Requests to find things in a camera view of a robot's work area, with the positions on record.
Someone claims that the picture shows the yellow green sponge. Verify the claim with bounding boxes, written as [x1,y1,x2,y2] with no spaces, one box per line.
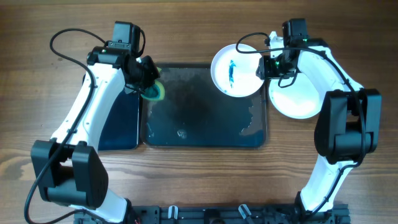
[141,79,165,101]

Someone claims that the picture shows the white plate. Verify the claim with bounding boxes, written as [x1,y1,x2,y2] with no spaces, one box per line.
[210,44,264,98]
[268,73,322,119]

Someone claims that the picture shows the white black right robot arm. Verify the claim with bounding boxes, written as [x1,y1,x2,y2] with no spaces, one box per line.
[256,19,382,218]

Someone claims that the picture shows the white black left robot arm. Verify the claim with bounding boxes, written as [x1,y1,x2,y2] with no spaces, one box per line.
[25,21,165,223]

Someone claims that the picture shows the black serving tray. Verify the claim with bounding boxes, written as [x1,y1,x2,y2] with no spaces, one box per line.
[140,62,267,148]

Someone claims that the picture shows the black water basin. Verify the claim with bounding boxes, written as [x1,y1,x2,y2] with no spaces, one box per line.
[81,74,141,151]

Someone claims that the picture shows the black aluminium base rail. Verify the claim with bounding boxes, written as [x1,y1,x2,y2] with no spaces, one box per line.
[73,204,351,224]

